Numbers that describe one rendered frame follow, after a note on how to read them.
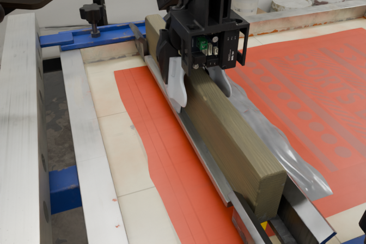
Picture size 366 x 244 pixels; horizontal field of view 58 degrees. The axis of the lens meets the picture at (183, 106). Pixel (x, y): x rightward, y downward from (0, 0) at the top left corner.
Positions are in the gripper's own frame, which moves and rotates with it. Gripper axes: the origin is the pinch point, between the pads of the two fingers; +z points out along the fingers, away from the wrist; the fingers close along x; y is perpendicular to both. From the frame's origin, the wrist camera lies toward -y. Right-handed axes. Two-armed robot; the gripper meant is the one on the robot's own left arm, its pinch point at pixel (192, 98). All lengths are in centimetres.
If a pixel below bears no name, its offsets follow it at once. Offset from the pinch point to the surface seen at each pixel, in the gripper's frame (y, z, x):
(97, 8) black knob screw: -26.7, -5.1, -8.9
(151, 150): 2.8, 5.3, -7.3
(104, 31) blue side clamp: -29.1, 0.8, -8.1
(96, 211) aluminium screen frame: 13.1, 1.9, -16.0
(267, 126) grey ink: 4.3, 5.0, 10.8
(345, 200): 19.3, 5.3, 12.4
